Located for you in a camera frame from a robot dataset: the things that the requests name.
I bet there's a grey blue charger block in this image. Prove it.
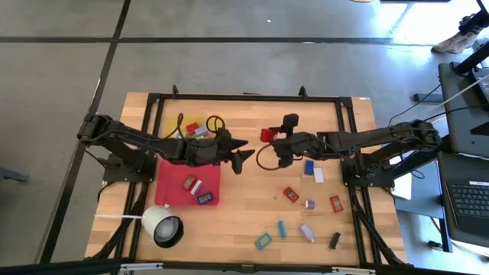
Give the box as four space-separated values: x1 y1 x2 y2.
298 223 316 244

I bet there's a person's foot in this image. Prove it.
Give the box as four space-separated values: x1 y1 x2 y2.
431 31 481 54

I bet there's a white lamp cable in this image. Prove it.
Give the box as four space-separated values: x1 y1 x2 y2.
93 213 145 221

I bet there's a red translucent plastic tray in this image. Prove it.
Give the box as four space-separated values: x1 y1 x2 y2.
154 159 222 208

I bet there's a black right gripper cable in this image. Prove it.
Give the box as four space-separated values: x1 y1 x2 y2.
255 144 286 171

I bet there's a black desk stand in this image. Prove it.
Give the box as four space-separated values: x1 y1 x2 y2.
452 40 489 76

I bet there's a yellow translucent plastic tray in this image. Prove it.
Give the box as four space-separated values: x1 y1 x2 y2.
163 116 225 142

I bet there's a black floor cable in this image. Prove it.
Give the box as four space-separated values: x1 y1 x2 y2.
387 102 489 128

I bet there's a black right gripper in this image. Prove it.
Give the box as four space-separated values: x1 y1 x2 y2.
269 127 325 170

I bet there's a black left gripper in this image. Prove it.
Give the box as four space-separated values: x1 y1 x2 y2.
186 131 256 176

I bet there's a person's leg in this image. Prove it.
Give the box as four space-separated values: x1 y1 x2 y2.
458 5 489 37

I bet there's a black aluminium table frame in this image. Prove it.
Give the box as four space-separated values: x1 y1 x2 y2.
88 84 413 268

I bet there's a black desk foot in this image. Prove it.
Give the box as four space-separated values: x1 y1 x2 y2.
412 92 444 103

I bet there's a grey desk surface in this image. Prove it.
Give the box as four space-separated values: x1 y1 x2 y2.
438 62 489 158

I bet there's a grey laptop with keyboard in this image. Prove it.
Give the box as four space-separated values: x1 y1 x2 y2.
436 150 489 248

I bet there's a white paper sheet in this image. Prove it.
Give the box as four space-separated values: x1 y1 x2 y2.
381 151 413 201

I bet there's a black desk leg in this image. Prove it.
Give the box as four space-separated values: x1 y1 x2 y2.
391 134 452 180

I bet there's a white spotlight lamp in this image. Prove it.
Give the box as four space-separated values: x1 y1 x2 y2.
141 204 186 249

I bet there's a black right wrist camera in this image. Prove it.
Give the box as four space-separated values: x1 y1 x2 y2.
282 113 300 131

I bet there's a grey floor object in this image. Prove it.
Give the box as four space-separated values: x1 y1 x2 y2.
0 167 31 183

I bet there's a black overhead crossbar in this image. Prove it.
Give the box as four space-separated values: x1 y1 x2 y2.
0 256 489 275

